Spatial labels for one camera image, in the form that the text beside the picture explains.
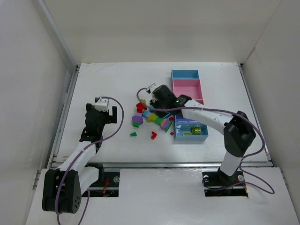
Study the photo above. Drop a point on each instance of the aluminium front rail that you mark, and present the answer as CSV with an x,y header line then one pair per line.
x,y
181,165

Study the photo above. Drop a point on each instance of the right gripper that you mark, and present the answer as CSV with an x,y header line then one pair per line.
x,y
154,103

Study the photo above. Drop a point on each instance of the purple round lego piece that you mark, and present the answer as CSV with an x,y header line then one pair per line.
x,y
137,120

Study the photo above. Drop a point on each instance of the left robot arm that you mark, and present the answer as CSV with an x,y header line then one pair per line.
x,y
65,185

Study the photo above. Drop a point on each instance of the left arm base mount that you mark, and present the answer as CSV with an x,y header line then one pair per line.
x,y
107,185

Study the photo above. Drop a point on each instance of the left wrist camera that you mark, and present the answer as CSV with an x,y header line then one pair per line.
x,y
101,104

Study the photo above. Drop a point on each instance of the red green turquoise lego stack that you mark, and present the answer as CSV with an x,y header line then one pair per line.
x,y
169,117

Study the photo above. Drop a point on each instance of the red lego cluster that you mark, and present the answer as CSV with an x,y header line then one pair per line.
x,y
153,135

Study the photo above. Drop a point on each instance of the lime green lego brick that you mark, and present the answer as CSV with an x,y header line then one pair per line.
x,y
187,134

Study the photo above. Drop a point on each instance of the purple flower lego piece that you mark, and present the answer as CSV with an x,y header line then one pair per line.
x,y
166,123

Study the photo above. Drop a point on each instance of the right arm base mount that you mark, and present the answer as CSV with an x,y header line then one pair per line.
x,y
217,184

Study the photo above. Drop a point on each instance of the blue and pink sorting tray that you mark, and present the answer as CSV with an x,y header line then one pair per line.
x,y
187,82

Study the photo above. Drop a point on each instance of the long multicolour lego stack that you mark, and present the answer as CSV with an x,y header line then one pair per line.
x,y
151,117

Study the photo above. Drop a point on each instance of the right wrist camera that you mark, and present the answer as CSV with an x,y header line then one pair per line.
x,y
152,87

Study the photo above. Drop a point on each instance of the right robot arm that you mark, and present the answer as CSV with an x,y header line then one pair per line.
x,y
238,133

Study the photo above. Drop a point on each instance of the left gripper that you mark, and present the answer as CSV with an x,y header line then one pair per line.
x,y
99,113

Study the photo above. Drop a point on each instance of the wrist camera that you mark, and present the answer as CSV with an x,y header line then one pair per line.
x,y
101,104
152,87

